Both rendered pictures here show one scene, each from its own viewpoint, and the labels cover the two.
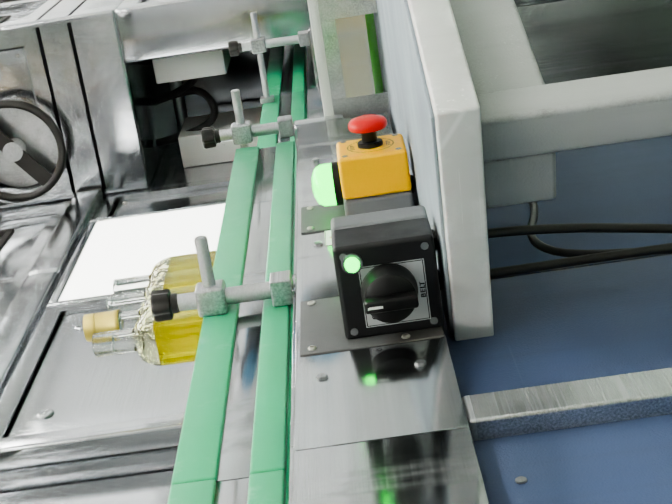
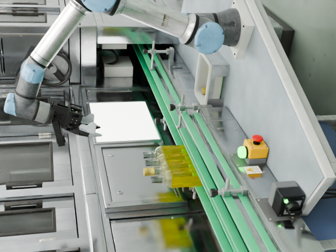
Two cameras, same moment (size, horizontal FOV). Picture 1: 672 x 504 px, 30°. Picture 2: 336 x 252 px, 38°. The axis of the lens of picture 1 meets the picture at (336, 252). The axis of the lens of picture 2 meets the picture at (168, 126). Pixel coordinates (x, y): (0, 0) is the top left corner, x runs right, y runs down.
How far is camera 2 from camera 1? 0.93 m
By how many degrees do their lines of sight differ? 19
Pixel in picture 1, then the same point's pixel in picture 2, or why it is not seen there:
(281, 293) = (245, 192)
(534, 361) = (322, 226)
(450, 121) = (328, 179)
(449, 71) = (325, 163)
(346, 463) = not seen: outside the picture
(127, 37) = (99, 35)
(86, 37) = (85, 33)
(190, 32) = (121, 37)
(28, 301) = (84, 139)
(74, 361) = (117, 170)
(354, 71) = (216, 91)
